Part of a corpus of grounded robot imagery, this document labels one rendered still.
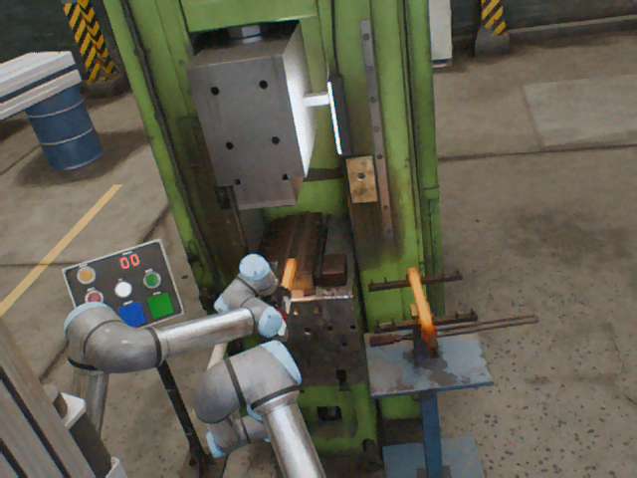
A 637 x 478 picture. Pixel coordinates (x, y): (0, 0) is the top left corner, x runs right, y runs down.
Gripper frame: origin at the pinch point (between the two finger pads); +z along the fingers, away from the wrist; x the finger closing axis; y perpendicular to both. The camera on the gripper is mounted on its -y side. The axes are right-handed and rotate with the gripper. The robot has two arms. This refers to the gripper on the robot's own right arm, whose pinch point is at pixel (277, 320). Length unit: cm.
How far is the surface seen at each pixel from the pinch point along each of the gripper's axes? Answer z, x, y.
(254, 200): 27.2, -6.1, -29.7
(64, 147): 378, -297, 72
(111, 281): 12, -58, -12
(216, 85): 27, -9, -70
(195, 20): 41, -14, -86
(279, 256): 38.9, -5.7, 1.3
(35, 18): 656, -443, -16
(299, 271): 28.0, 3.4, 1.2
